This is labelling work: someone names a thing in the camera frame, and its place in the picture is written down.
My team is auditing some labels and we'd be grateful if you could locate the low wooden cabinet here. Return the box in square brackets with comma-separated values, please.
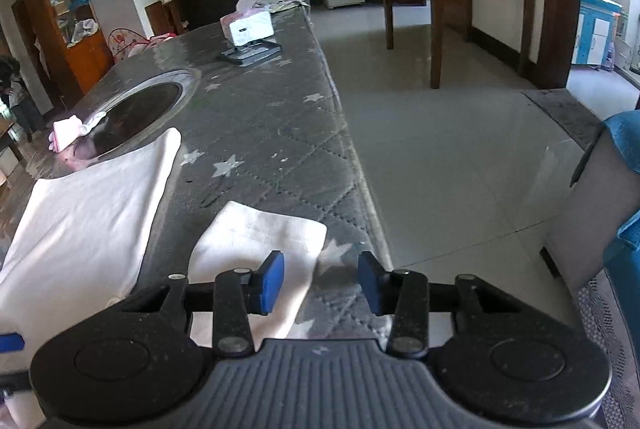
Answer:
[144, 0, 190, 38]

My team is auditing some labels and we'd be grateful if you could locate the wooden shelf cabinet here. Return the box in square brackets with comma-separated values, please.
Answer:
[0, 0, 115, 110]

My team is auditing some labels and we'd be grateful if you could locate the blue and white cabinet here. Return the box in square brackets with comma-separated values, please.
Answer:
[571, 0, 627, 70]

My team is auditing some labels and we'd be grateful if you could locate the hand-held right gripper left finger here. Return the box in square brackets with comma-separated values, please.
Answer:
[107, 250, 286, 358]

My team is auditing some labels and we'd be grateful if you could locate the grey floor mat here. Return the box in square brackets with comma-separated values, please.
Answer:
[520, 87, 610, 156]

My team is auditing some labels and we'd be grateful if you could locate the pink and white tissue box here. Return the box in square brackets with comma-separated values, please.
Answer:
[220, 0, 275, 45]

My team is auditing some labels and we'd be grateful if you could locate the black tray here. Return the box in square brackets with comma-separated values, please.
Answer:
[216, 41, 282, 68]

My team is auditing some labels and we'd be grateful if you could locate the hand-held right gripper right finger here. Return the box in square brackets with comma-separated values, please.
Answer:
[357, 251, 553, 358]

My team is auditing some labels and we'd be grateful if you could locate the white cloth garment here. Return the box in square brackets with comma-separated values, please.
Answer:
[0, 127, 328, 429]

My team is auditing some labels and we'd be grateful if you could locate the round black glass inset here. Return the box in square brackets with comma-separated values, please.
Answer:
[64, 67, 202, 160]

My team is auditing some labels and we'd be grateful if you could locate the pink wire basket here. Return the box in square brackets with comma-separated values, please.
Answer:
[107, 26, 179, 64]

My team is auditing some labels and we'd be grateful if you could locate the grey star-print table cover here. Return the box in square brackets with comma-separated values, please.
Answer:
[0, 1, 393, 350]

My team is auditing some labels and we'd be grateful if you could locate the grey fabric chair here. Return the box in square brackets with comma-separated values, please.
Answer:
[541, 125, 640, 429]

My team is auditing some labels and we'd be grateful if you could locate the teal cloth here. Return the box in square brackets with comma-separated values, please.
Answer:
[601, 110, 640, 270]

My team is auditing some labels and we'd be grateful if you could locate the small pink cloth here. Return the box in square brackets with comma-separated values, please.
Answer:
[49, 111, 108, 153]

